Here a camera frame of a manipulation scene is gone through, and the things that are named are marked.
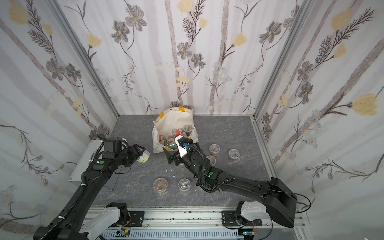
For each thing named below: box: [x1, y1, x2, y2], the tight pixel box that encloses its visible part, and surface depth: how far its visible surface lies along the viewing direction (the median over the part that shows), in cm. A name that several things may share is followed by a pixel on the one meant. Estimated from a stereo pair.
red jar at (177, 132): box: [174, 129, 182, 137], surface depth 106 cm
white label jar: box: [136, 149, 151, 165], surface depth 78 cm
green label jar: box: [168, 141, 178, 150], surface depth 96 cm
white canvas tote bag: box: [152, 106, 199, 154], surface depth 101 cm
